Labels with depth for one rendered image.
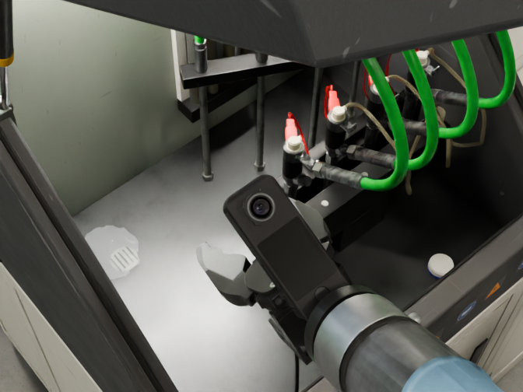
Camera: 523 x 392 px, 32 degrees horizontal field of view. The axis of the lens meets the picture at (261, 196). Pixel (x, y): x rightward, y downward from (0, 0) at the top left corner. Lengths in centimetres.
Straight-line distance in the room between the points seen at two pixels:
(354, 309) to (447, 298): 65
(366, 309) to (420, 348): 6
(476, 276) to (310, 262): 66
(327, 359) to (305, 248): 9
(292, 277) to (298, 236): 3
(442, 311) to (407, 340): 67
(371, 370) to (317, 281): 11
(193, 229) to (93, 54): 35
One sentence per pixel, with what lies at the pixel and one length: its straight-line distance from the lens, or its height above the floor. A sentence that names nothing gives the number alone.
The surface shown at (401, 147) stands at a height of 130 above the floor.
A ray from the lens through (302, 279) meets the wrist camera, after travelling 70.
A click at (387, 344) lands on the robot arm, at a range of 63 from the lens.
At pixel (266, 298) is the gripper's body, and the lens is 73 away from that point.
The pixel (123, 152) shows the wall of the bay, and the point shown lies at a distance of 148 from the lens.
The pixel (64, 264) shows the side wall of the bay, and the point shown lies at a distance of 105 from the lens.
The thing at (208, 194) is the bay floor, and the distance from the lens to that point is 151.
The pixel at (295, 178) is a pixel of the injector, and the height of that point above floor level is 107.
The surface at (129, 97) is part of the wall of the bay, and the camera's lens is 140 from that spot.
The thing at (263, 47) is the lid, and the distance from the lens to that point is 32.
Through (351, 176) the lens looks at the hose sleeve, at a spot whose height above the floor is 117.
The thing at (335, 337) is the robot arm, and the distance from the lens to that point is 66.
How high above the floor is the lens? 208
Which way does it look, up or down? 56 degrees down
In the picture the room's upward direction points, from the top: 1 degrees clockwise
